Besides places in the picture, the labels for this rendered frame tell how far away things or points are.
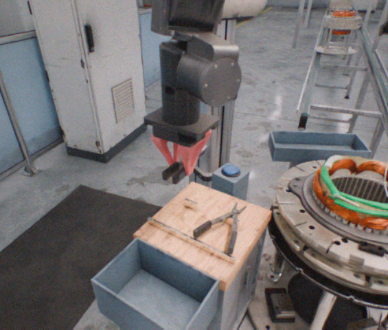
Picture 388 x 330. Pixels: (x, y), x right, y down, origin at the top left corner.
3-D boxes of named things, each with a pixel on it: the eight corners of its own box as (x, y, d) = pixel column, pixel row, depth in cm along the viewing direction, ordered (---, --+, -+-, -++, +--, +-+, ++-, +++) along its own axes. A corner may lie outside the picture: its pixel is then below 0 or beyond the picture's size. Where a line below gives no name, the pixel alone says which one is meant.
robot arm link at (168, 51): (187, 31, 43) (151, 35, 41) (215, 40, 38) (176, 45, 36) (187, 80, 47) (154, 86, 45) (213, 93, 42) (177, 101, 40)
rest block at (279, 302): (287, 296, 72) (289, 290, 71) (294, 317, 68) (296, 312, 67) (270, 296, 72) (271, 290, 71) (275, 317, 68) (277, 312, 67)
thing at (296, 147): (331, 208, 105) (356, 133, 89) (341, 230, 96) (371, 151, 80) (257, 203, 107) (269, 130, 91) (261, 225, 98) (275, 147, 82)
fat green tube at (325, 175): (338, 205, 50) (340, 195, 49) (312, 198, 51) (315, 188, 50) (345, 163, 61) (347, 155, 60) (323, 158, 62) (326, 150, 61)
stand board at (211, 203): (225, 293, 48) (226, 282, 46) (134, 243, 56) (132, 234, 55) (270, 219, 62) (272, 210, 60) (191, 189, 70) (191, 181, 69)
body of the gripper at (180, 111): (198, 146, 43) (200, 95, 39) (143, 128, 47) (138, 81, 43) (220, 128, 48) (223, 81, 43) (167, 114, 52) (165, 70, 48)
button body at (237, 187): (241, 240, 92) (250, 171, 78) (227, 254, 88) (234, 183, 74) (222, 229, 96) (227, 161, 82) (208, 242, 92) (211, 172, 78)
